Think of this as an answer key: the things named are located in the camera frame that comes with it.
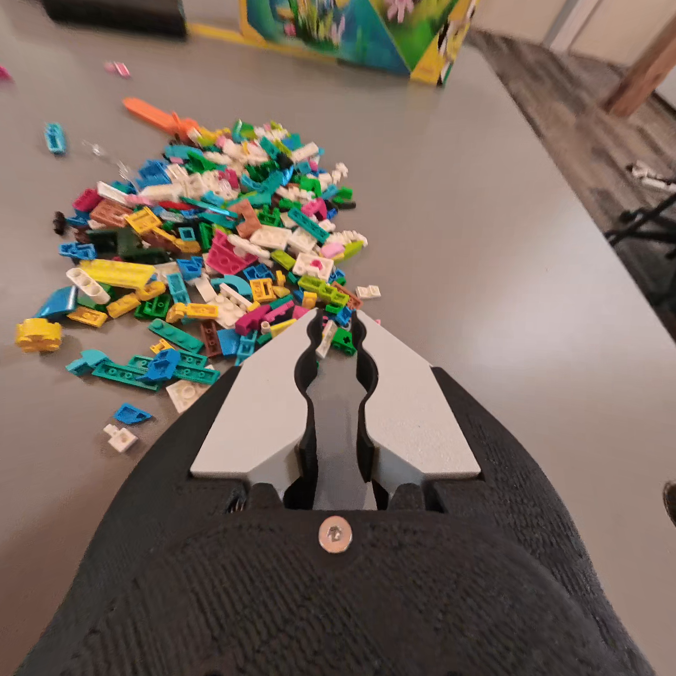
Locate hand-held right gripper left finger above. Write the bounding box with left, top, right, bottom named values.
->
left=190, top=310, right=322, bottom=509

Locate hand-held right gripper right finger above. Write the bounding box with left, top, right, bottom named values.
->
left=354, top=310, right=481, bottom=509

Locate pile of coloured toy bricks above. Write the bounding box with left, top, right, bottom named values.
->
left=15, top=119, right=382, bottom=454

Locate grey desk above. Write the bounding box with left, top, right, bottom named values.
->
left=0, top=0, right=676, bottom=676

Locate black office chair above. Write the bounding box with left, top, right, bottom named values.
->
left=603, top=193, right=676, bottom=341

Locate orange brick separator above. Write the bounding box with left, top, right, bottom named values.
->
left=123, top=98, right=202, bottom=142

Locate white power strip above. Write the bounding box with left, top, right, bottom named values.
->
left=627, top=160, right=676, bottom=194

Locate yellow toy brick box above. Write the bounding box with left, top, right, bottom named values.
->
left=239, top=0, right=477, bottom=86

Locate white door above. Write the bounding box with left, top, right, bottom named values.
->
left=569, top=0, right=676, bottom=68
left=470, top=0, right=562, bottom=40

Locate wooden post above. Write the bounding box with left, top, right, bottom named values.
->
left=603, top=26, right=676, bottom=118

